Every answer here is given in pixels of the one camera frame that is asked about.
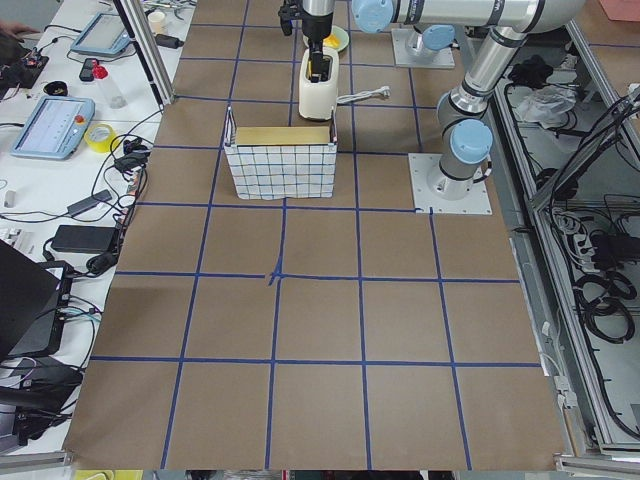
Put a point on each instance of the white two-slot toaster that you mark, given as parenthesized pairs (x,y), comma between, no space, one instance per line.
(317,101)

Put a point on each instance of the blue teach pendant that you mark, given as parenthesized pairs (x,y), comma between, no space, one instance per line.
(104,36)
(55,128)

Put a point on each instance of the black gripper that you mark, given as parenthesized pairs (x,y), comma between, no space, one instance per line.
(317,34)

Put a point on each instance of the black laptop computer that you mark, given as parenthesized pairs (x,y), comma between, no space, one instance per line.
(33,296)

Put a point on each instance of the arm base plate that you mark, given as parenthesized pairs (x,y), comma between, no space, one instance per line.
(435,193)
(430,48)

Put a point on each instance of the light green plate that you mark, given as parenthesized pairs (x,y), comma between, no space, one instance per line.
(342,35)

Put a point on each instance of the wire basket with checked cloth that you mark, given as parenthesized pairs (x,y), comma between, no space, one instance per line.
(273,163)

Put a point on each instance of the clear bottle red cap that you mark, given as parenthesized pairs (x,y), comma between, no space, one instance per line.
(110,90)

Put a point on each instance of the far blue teach pendant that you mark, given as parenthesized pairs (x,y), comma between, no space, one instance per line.
(104,36)

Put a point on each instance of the yellow bread wedge on plate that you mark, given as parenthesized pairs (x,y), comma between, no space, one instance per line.
(332,41)

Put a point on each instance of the black power adapter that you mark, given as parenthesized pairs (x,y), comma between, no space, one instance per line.
(84,239)

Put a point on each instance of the aluminium frame post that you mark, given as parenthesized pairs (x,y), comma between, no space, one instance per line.
(137,27)

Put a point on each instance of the white paper cup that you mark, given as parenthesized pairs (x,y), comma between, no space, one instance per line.
(158,22)

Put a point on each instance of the near blue teach pendant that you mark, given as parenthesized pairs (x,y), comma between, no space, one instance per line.
(55,128)

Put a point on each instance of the yellow tape roll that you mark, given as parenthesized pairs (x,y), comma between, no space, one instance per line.
(101,138)

